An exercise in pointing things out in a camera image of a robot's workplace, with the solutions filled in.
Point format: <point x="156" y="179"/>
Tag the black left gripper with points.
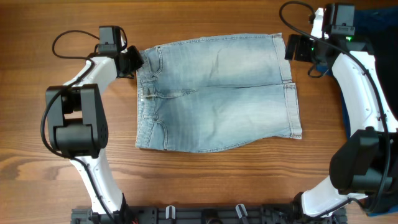
<point x="138" y="62"/>

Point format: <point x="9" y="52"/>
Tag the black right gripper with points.
<point x="303" y="40"/>

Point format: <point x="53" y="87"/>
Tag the light blue denim shorts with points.
<point x="216" y="93"/>

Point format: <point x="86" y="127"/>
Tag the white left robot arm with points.
<point x="74" y="125"/>

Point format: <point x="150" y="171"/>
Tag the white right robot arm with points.
<point x="364" y="169"/>

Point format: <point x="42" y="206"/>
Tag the dark blue clothes pile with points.
<point x="379" y="26"/>

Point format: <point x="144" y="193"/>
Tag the black aluminium mounting rail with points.
<point x="264" y="214"/>

